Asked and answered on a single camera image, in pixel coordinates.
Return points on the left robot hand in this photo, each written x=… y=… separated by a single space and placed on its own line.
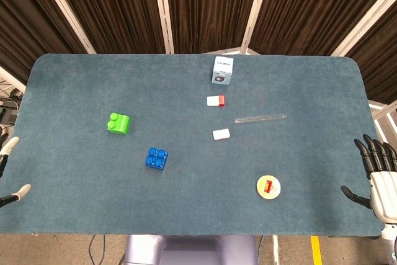
x=10 y=146

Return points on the round yellow disc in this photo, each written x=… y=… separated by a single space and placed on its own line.
x=268 y=187

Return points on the plain white eraser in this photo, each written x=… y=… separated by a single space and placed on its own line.
x=221 y=134

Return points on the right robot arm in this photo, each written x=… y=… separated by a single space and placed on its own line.
x=390 y=231

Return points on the green toy brick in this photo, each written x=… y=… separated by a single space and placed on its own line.
x=118 y=123

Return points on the clear glass tube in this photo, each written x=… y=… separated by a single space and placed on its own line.
x=260 y=118

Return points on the lavender robot torso base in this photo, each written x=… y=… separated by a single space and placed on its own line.
x=189 y=250

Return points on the white eraser with red sleeve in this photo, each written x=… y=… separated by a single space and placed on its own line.
x=215 y=101

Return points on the black floor electronics box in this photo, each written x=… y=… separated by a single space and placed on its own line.
x=7 y=115

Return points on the blue toy brick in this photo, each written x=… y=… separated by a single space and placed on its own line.
x=156 y=158

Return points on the white metal screen foot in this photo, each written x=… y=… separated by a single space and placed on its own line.
x=383 y=113

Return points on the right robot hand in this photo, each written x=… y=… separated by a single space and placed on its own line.
x=383 y=190

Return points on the brown folding screen panel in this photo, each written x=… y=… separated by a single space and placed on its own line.
x=211 y=7
x=28 y=13
x=313 y=7
x=380 y=60
x=111 y=7

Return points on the yellow floor tape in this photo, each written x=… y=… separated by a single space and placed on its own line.
x=315 y=251

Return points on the blue table cloth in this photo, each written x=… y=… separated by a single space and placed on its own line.
x=198 y=184

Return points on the white product box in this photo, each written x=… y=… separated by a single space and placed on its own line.
x=223 y=70

